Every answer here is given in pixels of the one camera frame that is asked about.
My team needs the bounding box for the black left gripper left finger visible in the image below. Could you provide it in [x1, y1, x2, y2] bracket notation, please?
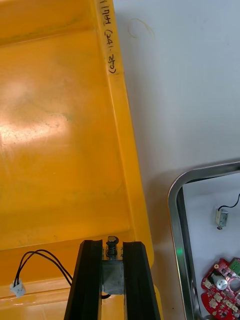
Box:
[63, 239, 104, 320]

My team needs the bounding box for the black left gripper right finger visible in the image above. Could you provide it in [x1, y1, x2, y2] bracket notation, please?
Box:
[122, 240, 161, 320]

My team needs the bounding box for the small metal solenoid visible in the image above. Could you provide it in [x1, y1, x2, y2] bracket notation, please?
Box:
[9, 234, 125, 300]
[215, 193, 240, 231]

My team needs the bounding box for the round red circuit board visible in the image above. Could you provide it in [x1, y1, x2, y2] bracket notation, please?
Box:
[200, 257, 240, 320]

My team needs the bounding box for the yellow-orange plastic bin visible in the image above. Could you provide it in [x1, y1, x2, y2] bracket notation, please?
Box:
[0, 0, 155, 299]
[0, 284, 164, 320]

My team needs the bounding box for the steel tray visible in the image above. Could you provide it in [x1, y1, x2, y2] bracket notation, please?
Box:
[167, 161, 240, 320]

